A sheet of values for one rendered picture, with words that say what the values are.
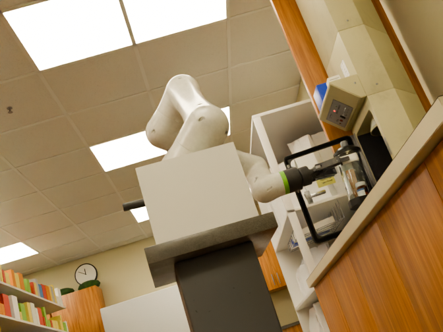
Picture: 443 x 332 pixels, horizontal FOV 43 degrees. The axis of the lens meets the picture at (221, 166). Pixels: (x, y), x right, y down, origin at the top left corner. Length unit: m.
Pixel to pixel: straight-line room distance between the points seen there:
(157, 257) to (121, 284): 6.39
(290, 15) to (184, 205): 1.58
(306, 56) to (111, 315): 4.91
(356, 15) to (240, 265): 1.32
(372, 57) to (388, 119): 0.27
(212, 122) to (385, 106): 0.83
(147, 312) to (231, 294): 5.56
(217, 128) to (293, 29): 1.25
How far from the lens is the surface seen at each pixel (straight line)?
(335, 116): 2.42
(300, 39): 2.75
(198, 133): 1.61
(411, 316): 1.69
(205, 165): 1.47
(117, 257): 7.80
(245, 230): 1.35
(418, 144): 1.18
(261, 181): 2.13
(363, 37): 2.35
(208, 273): 1.39
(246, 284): 1.39
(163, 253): 1.33
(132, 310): 6.96
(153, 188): 1.45
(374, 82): 2.26
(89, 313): 7.41
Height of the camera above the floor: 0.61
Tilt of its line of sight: 20 degrees up
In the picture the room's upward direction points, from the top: 18 degrees counter-clockwise
